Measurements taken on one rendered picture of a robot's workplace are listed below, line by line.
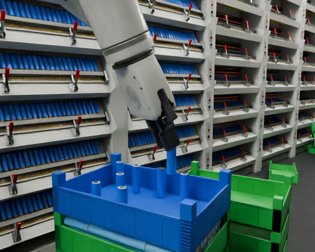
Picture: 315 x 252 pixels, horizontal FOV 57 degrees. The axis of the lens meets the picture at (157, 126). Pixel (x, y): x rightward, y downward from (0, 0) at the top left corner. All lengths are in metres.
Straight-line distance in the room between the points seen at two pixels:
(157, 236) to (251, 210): 0.31
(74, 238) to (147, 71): 0.35
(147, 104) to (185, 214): 0.18
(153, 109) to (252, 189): 0.55
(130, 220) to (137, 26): 0.31
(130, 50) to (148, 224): 0.27
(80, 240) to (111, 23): 0.40
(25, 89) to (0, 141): 0.21
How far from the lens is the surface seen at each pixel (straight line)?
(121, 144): 1.43
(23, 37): 1.22
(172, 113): 0.47
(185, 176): 0.61
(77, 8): 0.57
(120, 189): 0.54
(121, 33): 0.45
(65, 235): 0.64
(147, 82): 0.45
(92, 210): 0.56
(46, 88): 1.24
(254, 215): 0.75
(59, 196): 0.61
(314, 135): 3.44
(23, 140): 1.22
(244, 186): 0.94
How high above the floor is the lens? 0.74
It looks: 8 degrees down
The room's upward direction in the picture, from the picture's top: straight up
